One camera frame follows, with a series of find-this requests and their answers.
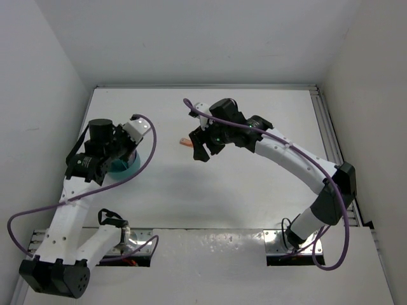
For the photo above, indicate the orange correction tape case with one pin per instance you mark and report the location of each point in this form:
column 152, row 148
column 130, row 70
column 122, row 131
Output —
column 186, row 142

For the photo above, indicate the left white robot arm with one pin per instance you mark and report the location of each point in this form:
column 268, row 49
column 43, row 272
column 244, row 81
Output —
column 60, row 265

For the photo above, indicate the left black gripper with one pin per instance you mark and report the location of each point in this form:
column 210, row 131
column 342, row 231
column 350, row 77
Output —
column 119, row 131

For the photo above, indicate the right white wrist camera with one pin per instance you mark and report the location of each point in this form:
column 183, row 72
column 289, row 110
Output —
column 195, row 113

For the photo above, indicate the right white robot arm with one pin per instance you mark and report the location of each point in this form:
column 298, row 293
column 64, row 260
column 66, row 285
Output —
column 335, row 185

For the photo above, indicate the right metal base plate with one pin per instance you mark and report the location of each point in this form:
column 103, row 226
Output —
column 274, row 245

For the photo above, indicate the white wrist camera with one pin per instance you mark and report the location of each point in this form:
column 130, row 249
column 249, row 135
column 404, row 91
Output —
column 195, row 113
column 137, row 128

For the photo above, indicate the metal base plate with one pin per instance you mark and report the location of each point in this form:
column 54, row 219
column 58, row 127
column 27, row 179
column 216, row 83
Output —
column 274, row 245
column 138, row 239

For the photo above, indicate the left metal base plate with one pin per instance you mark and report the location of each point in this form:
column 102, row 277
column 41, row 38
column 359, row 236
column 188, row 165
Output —
column 138, row 239

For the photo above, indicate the teal round divided organizer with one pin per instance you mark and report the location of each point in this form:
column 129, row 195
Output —
column 120, row 169

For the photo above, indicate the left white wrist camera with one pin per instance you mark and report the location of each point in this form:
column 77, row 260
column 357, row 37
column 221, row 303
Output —
column 137, row 128

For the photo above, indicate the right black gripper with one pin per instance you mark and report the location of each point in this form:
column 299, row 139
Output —
column 198, row 137

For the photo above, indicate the aluminium frame rail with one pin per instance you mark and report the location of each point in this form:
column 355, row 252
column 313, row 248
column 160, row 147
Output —
column 331, row 145

